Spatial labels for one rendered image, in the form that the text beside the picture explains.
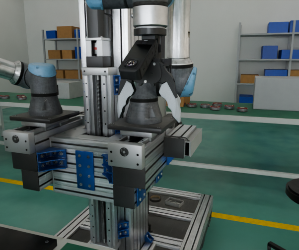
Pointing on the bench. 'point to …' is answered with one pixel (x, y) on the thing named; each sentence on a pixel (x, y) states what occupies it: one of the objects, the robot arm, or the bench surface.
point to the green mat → (75, 247)
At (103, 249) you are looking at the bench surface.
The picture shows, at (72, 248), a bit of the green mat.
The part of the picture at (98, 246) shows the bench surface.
